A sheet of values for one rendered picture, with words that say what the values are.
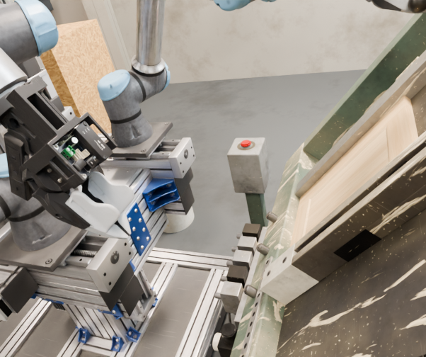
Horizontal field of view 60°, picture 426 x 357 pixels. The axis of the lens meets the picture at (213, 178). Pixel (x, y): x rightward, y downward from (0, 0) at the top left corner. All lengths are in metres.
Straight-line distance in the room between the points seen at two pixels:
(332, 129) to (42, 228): 0.91
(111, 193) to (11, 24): 0.27
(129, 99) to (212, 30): 3.40
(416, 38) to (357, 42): 3.23
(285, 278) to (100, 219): 0.47
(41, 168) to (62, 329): 1.61
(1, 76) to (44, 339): 1.69
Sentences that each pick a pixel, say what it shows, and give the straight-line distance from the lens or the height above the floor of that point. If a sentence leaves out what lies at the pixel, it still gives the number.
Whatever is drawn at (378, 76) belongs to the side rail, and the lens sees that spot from 1.20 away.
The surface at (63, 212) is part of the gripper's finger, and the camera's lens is 0.46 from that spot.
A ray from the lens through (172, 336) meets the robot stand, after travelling 1.74.
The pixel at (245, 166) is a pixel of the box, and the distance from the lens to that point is 1.34.
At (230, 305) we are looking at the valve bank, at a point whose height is 0.71.
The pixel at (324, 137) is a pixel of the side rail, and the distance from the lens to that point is 1.29.
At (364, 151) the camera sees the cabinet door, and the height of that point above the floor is 1.11.
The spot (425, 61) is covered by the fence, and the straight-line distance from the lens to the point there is 0.94.
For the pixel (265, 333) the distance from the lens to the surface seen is 0.84.
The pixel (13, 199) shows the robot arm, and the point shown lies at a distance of 0.96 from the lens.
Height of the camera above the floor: 1.61
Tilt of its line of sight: 34 degrees down
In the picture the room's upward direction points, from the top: 14 degrees counter-clockwise
